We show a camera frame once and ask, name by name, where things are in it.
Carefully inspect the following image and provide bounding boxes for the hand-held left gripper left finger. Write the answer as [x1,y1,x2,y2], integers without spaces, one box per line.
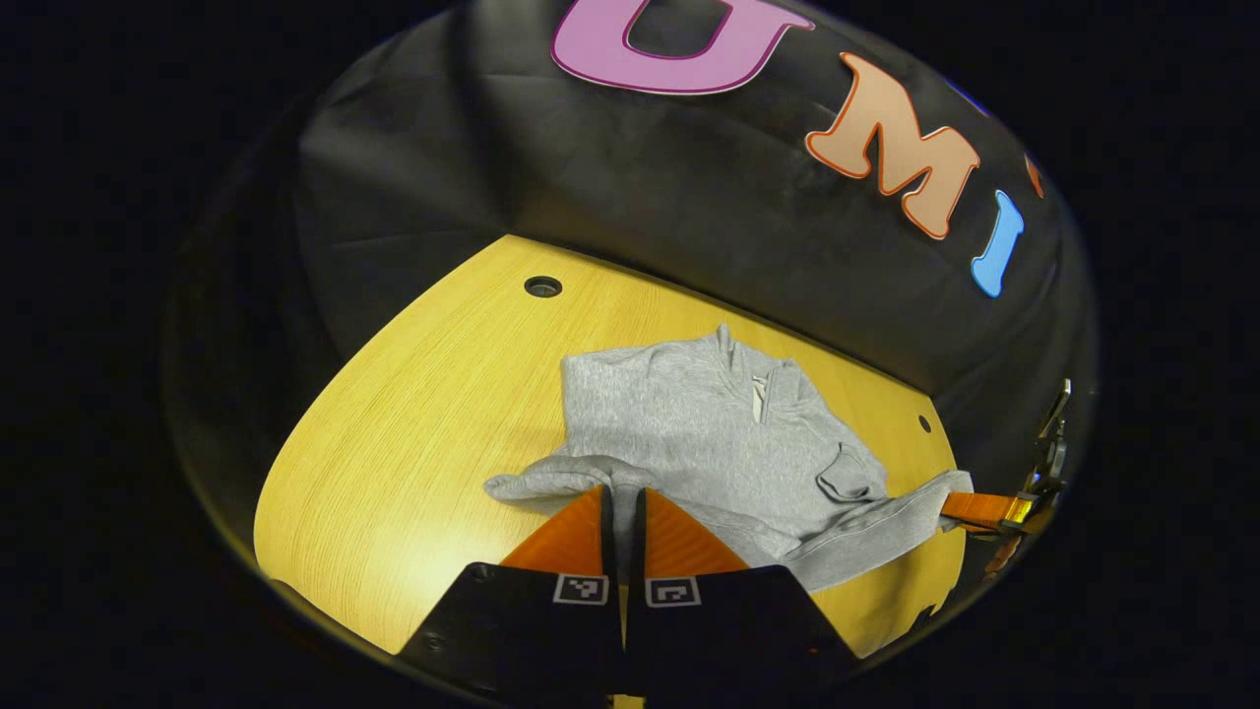
[398,483,625,695]

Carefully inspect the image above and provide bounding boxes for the black backdrop cloth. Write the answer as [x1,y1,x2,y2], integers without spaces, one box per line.
[162,0,1099,552]

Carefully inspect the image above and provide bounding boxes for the grey zip-neck sweatshirt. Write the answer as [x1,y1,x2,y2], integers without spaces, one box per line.
[483,324,976,593]

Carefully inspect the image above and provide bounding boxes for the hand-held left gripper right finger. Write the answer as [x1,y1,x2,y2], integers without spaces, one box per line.
[628,486,859,695]

